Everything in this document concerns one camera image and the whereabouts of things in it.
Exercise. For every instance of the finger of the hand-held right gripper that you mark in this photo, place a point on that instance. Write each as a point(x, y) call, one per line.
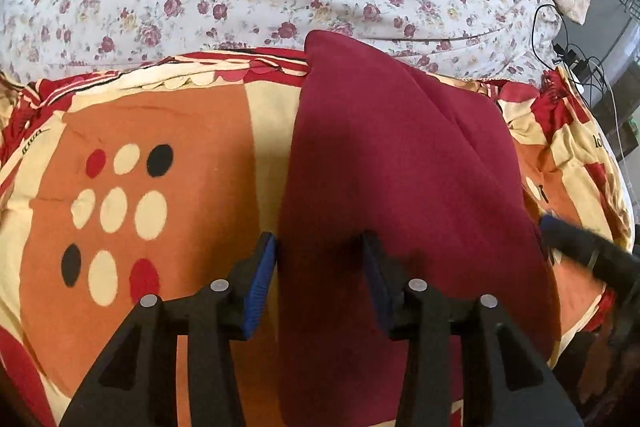
point(580, 247)

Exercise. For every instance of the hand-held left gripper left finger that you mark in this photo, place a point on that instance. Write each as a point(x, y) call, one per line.
point(260, 277)

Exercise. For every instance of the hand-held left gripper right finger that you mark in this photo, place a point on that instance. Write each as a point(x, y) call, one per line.
point(377, 282)

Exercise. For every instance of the maroon small garment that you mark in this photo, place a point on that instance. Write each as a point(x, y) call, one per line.
point(400, 187)

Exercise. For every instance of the orange red cream patterned blanket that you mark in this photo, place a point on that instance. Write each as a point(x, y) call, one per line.
point(165, 187)

